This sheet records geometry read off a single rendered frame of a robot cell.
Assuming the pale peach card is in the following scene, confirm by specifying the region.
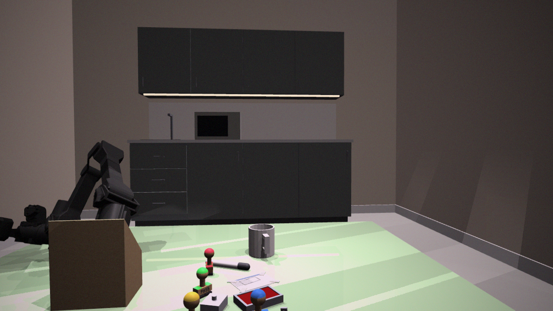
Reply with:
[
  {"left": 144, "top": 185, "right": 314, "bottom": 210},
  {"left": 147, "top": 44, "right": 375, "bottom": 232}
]
[{"left": 227, "top": 272, "right": 280, "bottom": 292}]

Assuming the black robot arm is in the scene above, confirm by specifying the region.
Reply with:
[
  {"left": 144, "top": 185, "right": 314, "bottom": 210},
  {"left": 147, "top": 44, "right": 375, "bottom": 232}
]
[{"left": 21, "top": 140, "right": 140, "bottom": 244}]

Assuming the grey mug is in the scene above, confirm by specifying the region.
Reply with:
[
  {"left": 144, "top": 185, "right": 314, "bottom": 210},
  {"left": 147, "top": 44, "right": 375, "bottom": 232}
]
[{"left": 248, "top": 224, "right": 275, "bottom": 259}]

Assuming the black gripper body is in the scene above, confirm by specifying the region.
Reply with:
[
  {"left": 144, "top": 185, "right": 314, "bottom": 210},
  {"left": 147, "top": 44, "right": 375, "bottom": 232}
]
[{"left": 0, "top": 217, "right": 44, "bottom": 245}]

